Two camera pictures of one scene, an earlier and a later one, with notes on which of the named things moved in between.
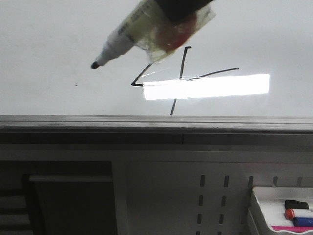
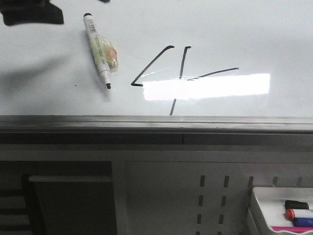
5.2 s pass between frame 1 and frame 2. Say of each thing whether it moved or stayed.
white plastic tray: stayed
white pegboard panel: stayed
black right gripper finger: moved
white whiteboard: stayed
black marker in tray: stayed
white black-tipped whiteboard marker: moved
